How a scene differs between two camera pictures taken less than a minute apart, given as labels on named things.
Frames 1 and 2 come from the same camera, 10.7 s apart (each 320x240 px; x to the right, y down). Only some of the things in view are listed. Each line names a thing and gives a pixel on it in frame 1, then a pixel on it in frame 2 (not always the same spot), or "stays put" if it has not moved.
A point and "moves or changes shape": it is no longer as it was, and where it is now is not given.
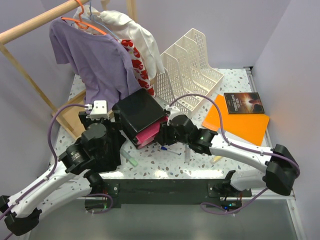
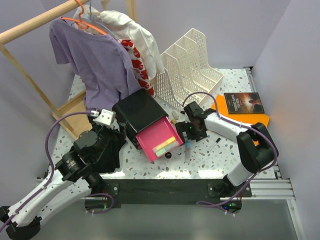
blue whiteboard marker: x=164 y=148 stays put
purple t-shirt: x=100 y=60 stays put
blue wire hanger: x=94 y=17 stays put
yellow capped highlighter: x=215 y=158 moves or changes shape
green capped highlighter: x=130 y=159 -> x=162 y=151
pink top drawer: x=146 y=135 moves or changes shape
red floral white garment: x=140 y=66 stays put
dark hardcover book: x=243 y=103 stays put
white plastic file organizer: x=187 y=79 stays put
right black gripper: x=163 y=138 -> x=183 y=126
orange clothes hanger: x=84 y=25 stays put
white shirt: x=111 y=22 stays put
